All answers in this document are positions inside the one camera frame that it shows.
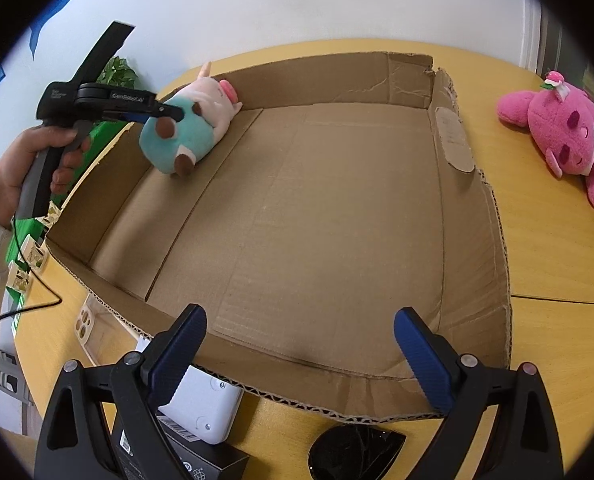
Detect white device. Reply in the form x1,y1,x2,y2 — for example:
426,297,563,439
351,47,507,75
136,337,246,446

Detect pink plush toy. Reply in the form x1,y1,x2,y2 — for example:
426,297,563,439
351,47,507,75
496,71,594,211

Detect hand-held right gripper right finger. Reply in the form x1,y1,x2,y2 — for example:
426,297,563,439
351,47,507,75
394,307,564,480

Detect patterned paper cup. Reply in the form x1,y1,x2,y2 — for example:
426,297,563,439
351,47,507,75
39,201,62,227
7,264,32,294
21,239,48,269

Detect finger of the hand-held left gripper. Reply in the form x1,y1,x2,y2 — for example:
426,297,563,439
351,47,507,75
102,102,184,125

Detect teal and pink plush cow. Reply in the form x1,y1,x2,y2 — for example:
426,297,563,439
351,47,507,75
140,61,244,179

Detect black cable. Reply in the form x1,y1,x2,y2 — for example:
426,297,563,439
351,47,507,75
0,215,62,331

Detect window frame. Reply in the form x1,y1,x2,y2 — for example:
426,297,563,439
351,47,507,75
524,0,565,78

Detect black carton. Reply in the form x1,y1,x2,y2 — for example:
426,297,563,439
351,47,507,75
112,412,250,480

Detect blue wall decal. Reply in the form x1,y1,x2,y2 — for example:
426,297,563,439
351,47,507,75
0,0,78,97

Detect clear phone case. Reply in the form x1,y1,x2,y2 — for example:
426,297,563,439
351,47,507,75
74,294,150,367

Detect cardboard box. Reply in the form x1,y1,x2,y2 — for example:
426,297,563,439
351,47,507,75
44,51,514,422

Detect black sunglasses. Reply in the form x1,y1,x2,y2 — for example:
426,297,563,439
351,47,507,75
308,424,408,480

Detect person's left hand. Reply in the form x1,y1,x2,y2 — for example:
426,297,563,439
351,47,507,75
0,126,92,227

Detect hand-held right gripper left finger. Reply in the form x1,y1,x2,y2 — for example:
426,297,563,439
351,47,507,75
33,304,208,480

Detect large potted plant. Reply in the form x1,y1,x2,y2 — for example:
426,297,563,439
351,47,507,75
97,56,140,88

